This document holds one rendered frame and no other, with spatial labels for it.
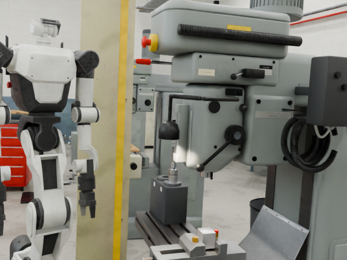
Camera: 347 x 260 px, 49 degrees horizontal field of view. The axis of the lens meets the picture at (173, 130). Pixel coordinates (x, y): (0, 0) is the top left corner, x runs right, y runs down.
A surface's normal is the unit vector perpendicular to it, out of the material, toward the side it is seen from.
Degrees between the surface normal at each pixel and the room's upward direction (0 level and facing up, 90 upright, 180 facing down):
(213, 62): 90
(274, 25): 90
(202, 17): 90
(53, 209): 66
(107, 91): 90
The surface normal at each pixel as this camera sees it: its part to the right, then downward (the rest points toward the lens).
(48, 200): 0.58, -0.30
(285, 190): -0.95, -0.01
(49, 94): 0.62, 0.11
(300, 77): 0.32, 0.12
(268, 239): -0.83, -0.46
